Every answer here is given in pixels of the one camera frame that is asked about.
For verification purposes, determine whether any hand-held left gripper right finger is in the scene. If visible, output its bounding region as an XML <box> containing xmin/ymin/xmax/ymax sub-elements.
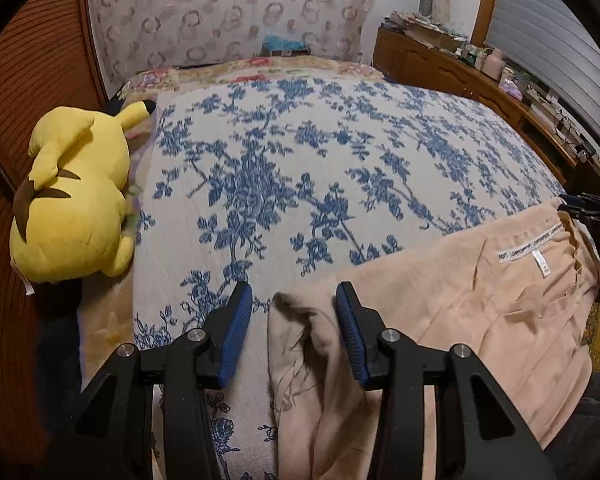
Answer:
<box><xmin>335</xmin><ymin>281</ymin><xmax>556</xmax><ymax>480</ymax></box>

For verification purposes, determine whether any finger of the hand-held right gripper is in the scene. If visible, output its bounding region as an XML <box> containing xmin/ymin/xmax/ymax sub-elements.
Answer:
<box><xmin>557</xmin><ymin>192</ymin><xmax>600</xmax><ymax>233</ymax></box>

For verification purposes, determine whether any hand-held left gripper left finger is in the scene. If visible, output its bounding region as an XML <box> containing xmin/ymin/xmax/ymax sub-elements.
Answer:
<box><xmin>65</xmin><ymin>280</ymin><xmax>255</xmax><ymax>480</ymax></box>

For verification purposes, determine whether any peach printed t-shirt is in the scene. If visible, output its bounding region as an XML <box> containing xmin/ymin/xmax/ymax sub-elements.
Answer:
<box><xmin>267</xmin><ymin>197</ymin><xmax>600</xmax><ymax>480</ymax></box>

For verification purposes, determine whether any pink jug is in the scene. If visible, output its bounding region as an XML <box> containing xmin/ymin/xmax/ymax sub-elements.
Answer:
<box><xmin>482</xmin><ymin>47</ymin><xmax>505</xmax><ymax>81</ymax></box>

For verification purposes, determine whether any grey window blind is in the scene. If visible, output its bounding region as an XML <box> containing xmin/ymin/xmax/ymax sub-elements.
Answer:
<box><xmin>484</xmin><ymin>0</ymin><xmax>600</xmax><ymax>153</ymax></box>

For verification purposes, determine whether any blue floral bedspread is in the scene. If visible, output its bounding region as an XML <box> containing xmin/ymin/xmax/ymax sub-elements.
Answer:
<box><xmin>130</xmin><ymin>76</ymin><xmax>568</xmax><ymax>480</ymax></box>

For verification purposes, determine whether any wooden cabinet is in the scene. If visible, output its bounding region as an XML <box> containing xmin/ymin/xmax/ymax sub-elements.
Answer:
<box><xmin>372</xmin><ymin>25</ymin><xmax>600</xmax><ymax>196</ymax></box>

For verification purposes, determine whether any yellow plush toy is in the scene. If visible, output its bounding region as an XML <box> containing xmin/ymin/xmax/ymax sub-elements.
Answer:
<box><xmin>9</xmin><ymin>100</ymin><xmax>157</xmax><ymax>285</ymax></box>

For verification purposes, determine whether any cardboard box of clutter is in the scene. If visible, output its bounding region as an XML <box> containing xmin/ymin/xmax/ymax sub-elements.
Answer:
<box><xmin>405</xmin><ymin>19</ymin><xmax>468</xmax><ymax>53</ymax></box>

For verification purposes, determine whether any pink flower blanket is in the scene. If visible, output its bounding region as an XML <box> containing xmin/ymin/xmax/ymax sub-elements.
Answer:
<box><xmin>77</xmin><ymin>56</ymin><xmax>388</xmax><ymax>361</ymax></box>

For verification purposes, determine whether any circle print curtain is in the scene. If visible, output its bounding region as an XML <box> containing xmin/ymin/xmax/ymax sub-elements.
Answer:
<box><xmin>82</xmin><ymin>0</ymin><xmax>385</xmax><ymax>91</ymax></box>

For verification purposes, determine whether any wooden louvred wardrobe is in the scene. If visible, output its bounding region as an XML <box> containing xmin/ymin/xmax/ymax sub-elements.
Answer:
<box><xmin>0</xmin><ymin>0</ymin><xmax>112</xmax><ymax>461</ymax></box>

